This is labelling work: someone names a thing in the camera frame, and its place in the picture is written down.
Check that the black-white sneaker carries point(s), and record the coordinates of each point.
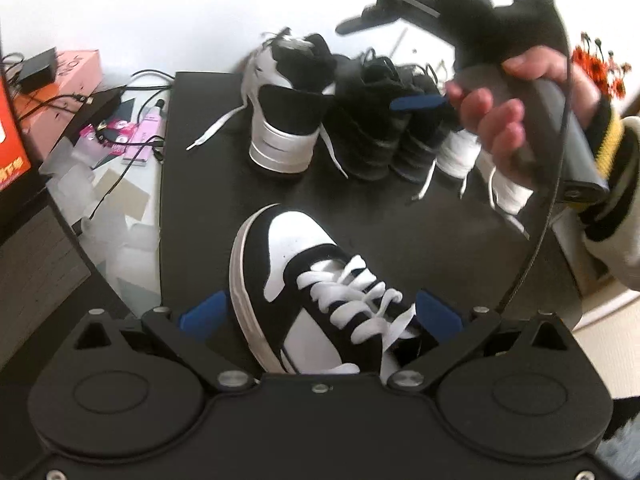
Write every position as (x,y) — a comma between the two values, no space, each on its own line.
(215,127)

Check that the white shoelace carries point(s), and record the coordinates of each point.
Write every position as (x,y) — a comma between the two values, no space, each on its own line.
(350,305)

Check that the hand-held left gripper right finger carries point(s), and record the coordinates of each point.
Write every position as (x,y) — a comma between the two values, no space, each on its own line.
(437,315)

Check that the black power adapter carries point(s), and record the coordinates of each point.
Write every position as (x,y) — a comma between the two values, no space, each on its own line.
(37,70)

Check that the black and white sneaker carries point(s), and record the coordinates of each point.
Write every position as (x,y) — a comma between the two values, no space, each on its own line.
(285,110)
(290,240)

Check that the grey textured panel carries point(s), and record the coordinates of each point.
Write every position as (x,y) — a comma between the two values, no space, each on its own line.
(40,270)

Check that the black leather shoe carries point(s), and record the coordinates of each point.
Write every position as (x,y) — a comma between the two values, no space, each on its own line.
(360,125)
(425,145)

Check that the light blue fluffy garment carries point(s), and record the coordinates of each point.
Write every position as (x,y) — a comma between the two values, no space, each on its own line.
(620,455)

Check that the pile of clear plastic packets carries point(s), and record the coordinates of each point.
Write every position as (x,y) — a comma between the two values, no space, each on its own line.
(115,230)

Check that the person's right hand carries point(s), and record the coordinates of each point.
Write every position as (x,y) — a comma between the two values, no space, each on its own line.
(495,120)

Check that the pink cardboard box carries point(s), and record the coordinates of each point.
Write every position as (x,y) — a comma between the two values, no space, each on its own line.
(75,67)

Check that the pink cosmetic packet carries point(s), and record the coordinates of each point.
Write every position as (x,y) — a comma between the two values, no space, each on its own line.
(117,135)

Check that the black flat box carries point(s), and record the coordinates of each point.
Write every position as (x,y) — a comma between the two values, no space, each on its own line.
(97,110)

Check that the pink tube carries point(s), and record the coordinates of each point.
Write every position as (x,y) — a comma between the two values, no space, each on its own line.
(150,125)

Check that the salmon cardboard box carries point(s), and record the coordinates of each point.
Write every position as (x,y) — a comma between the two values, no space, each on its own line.
(45,125)

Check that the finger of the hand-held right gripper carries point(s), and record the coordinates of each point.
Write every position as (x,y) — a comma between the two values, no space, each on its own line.
(422,101)
(367,21)

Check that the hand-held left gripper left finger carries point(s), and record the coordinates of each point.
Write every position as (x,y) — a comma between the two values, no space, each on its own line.
(205,312)

